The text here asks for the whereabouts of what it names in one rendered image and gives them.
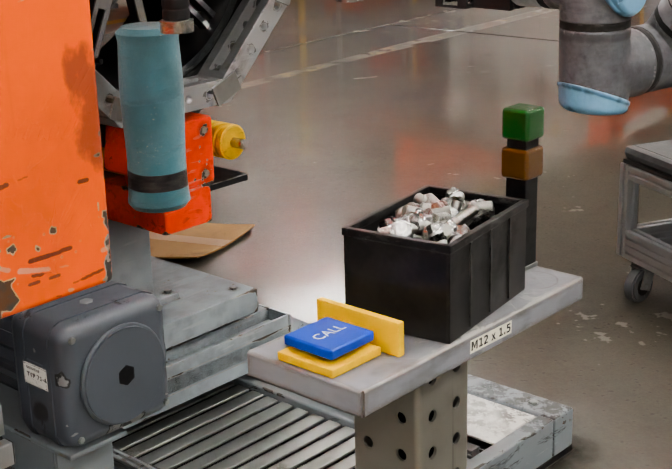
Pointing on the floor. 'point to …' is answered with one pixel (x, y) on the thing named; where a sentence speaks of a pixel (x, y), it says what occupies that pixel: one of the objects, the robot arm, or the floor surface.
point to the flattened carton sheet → (196, 240)
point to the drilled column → (418, 428)
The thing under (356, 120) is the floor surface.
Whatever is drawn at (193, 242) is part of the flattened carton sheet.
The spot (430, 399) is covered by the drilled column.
